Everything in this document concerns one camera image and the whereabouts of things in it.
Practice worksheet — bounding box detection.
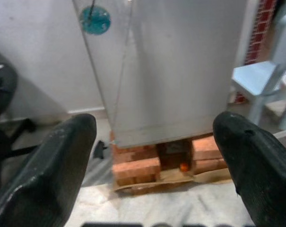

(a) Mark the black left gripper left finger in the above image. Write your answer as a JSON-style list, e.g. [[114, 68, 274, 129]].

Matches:
[[0, 114, 98, 227]]

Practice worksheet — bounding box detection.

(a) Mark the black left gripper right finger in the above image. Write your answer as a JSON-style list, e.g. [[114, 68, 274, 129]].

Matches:
[[213, 111, 286, 227]]

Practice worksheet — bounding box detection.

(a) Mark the silver fridge door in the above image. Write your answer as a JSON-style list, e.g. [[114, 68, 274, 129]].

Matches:
[[112, 0, 250, 149]]

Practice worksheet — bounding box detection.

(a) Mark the small silver fridge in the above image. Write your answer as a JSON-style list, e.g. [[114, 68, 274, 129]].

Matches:
[[73, 0, 132, 142]]

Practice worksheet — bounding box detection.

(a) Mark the red clay brick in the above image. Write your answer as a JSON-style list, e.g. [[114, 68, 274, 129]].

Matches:
[[191, 139, 220, 162], [111, 139, 159, 160], [112, 157, 161, 184], [194, 157, 228, 172]]

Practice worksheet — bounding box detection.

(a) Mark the small black floor object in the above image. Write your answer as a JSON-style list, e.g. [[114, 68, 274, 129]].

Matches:
[[93, 140, 110, 160]]

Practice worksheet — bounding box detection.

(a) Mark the brown cardboard sheet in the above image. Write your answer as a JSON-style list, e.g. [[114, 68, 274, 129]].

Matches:
[[112, 169, 231, 196]]

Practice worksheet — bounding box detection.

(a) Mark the black office chair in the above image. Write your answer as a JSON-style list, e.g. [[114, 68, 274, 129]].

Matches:
[[0, 47, 38, 171]]

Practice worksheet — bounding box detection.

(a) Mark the light blue plastic chair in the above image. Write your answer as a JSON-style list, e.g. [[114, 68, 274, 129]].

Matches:
[[230, 10, 286, 131]]

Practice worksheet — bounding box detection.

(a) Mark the teal round sticker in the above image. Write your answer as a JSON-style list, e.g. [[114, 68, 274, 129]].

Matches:
[[78, 6, 112, 36]]

